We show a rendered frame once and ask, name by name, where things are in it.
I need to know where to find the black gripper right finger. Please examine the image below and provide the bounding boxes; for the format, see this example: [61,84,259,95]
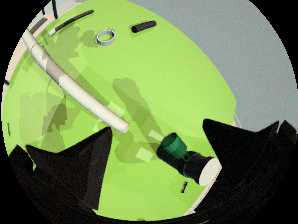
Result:
[202,119,279,190]

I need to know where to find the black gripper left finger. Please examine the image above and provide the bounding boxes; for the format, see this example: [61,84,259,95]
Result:
[25,127,113,210]

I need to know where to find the white cylindrical tube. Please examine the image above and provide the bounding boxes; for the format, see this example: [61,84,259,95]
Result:
[21,28,129,135]

